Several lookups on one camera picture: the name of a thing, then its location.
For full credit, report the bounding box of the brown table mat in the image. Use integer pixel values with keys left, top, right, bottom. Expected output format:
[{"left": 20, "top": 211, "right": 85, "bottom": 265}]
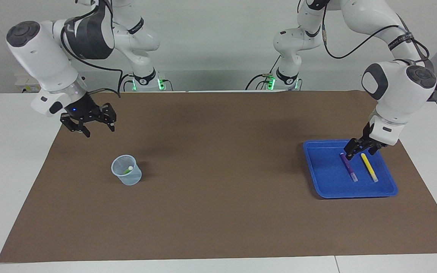
[{"left": 0, "top": 90, "right": 437, "bottom": 263}]

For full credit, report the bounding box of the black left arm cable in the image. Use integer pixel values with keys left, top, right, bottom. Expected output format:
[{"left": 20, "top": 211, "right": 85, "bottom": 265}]
[{"left": 322, "top": 0, "right": 431, "bottom": 66}]

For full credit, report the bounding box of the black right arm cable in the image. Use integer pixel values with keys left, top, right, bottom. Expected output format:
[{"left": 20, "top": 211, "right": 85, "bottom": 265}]
[{"left": 61, "top": 0, "right": 124, "bottom": 98}]

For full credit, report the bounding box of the yellow marker pen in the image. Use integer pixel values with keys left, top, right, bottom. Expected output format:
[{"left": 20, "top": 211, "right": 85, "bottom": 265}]
[{"left": 361, "top": 153, "right": 379, "bottom": 183}]

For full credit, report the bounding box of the purple marker pen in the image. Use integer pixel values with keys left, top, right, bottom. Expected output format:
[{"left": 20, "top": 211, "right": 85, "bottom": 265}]
[{"left": 340, "top": 152, "right": 358, "bottom": 182}]

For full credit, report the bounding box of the translucent plastic cup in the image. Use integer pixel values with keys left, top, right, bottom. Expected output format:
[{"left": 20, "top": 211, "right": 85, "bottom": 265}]
[{"left": 111, "top": 154, "right": 142, "bottom": 186}]

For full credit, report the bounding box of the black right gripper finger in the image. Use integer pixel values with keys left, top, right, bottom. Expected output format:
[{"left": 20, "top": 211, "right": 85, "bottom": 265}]
[
  {"left": 101, "top": 102, "right": 118, "bottom": 133},
  {"left": 60, "top": 113, "right": 91, "bottom": 138}
]

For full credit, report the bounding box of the white power strip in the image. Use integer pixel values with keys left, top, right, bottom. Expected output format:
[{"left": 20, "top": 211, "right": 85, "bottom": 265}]
[{"left": 15, "top": 78, "right": 41, "bottom": 93}]

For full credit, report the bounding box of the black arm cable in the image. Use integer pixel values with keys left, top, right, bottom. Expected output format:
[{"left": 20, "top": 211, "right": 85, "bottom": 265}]
[
  {"left": 322, "top": 0, "right": 431, "bottom": 66},
  {"left": 61, "top": 0, "right": 124, "bottom": 98}
]

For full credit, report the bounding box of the black base cable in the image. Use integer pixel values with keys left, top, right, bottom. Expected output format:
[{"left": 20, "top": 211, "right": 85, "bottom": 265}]
[
  {"left": 118, "top": 73, "right": 135, "bottom": 92},
  {"left": 245, "top": 57, "right": 281, "bottom": 90}
]

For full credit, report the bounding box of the blue plastic tray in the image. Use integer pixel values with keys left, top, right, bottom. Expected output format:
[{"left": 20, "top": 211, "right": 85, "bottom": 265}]
[{"left": 303, "top": 139, "right": 398, "bottom": 199}]

